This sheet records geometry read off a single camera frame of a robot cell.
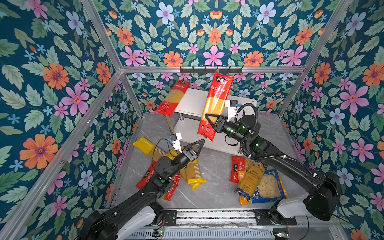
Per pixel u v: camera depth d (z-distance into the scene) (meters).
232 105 0.59
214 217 0.75
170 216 0.74
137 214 0.57
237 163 0.87
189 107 0.77
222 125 0.57
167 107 0.73
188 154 0.59
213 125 0.61
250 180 0.77
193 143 0.60
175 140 0.63
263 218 0.73
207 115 0.63
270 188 0.80
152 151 0.96
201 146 0.62
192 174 0.85
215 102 0.61
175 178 0.84
